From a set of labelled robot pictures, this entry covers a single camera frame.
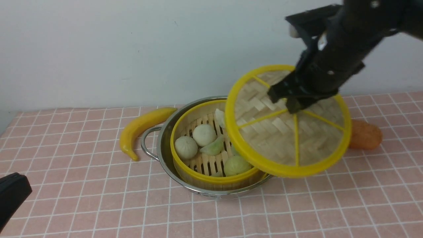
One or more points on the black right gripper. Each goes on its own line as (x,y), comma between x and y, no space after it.
(334,53)

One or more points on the yellow woven steamer lid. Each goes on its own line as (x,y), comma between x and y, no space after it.
(277,142)

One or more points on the yellow bamboo steamer basket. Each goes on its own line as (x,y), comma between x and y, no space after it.
(207,171)

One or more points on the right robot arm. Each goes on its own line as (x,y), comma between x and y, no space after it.
(379,19)

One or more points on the stainless steel pot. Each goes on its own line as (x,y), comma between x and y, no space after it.
(155,142)

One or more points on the white dumpling at rim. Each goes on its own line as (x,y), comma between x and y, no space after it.
(220,118)

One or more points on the green round bun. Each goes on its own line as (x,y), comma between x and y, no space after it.
(236,165)

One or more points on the pale green dumpling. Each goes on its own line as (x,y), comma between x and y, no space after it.
(214,148)

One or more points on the white round bun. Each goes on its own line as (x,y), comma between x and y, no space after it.
(204,135)
(185,147)

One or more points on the yellow banana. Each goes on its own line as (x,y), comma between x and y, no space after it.
(140,124)

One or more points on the pink checkered tablecloth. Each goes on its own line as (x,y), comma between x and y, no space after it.
(85,187)

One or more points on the black left gripper tip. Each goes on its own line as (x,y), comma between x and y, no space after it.
(14,190)

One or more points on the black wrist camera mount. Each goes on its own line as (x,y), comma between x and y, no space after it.
(311,24)

